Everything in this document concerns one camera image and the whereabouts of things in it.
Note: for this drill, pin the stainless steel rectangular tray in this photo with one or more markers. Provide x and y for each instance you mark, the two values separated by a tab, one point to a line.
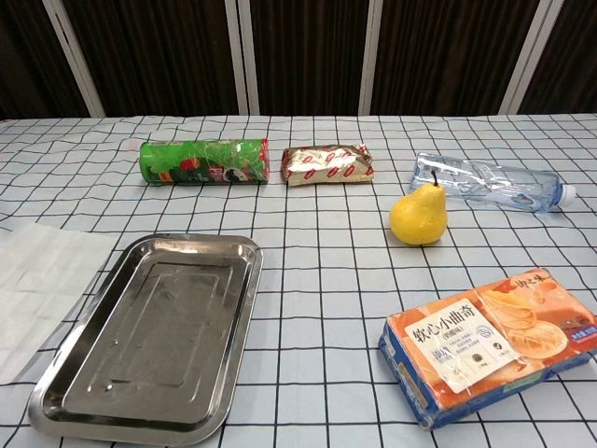
149	336

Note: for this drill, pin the white paper sheet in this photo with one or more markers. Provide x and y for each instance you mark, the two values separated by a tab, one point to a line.
32	275

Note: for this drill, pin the checkered grid tablecloth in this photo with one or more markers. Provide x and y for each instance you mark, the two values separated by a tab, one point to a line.
326	280

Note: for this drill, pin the gold foil snack packet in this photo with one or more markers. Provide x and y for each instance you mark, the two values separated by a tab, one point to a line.
326	164

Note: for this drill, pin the green chip canister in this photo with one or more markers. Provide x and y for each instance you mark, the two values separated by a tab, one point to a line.
205	162

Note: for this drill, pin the yellow pear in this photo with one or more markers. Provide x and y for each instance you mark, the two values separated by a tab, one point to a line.
420	217

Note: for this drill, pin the dark folding screen with white frames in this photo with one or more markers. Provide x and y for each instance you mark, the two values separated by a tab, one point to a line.
298	56

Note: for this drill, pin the clear plastic water bottle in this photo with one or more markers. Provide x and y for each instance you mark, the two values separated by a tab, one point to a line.
499	183

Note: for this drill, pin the orange cookie package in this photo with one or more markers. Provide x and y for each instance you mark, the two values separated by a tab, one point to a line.
490	345

